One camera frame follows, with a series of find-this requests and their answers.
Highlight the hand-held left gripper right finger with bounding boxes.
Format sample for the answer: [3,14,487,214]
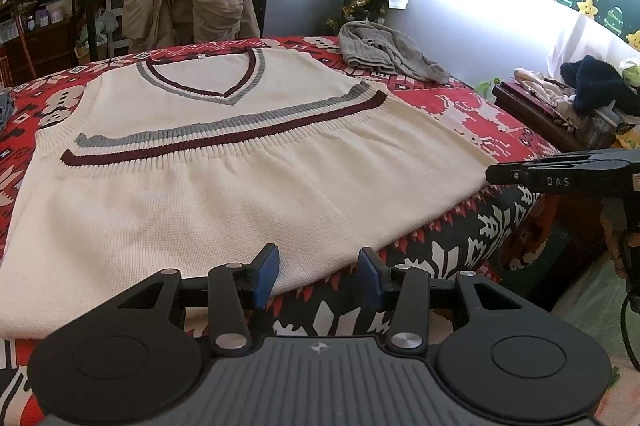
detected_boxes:
[357,247,523,355]

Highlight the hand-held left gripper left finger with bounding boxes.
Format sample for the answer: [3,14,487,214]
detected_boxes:
[115,243,280,355]

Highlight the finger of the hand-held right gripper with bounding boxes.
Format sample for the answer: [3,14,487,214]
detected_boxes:
[485,161,533,186]

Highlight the cream knit vest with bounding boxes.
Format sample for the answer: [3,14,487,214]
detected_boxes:
[0,48,498,339]

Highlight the cream clothes pile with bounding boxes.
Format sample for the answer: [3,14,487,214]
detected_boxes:
[515,67,576,122]

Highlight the person's right hand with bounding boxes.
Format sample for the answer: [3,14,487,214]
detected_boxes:
[603,215,629,279]

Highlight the dark wooden nightstand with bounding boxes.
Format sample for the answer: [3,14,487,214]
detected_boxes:
[492,79,618,152]

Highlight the red patterned blanket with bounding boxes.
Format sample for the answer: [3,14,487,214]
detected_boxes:
[0,34,561,426]

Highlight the green plant leaves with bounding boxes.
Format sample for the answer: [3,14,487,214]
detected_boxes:
[475,76,503,97]

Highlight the dark blue fuzzy cloth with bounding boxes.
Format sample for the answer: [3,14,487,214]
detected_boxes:
[560,55,638,117]

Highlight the grey garment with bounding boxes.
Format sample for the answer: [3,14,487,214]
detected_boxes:
[339,20,451,83]

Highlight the dark chair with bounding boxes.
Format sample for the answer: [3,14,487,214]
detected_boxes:
[170,0,198,47]

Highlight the blue jeans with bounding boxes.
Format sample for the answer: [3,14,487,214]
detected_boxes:
[0,86,16,137]

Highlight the black desk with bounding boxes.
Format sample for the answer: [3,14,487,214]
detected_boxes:
[75,0,271,62]

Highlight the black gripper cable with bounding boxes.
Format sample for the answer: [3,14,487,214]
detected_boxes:
[620,291,640,369]

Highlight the red broom handle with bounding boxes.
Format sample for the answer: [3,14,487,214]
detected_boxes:
[14,14,38,77]

